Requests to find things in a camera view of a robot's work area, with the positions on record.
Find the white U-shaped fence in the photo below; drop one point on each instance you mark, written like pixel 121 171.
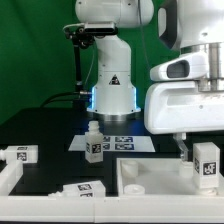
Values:
pixel 119 209

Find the black camera on stand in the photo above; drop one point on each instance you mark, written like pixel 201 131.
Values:
pixel 82 36

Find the white sheet with markers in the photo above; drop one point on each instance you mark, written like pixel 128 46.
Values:
pixel 117 143

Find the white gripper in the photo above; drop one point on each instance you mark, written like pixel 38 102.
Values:
pixel 178 107

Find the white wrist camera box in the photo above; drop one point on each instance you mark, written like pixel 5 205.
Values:
pixel 190 66

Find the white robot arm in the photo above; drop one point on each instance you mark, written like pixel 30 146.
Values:
pixel 187 26

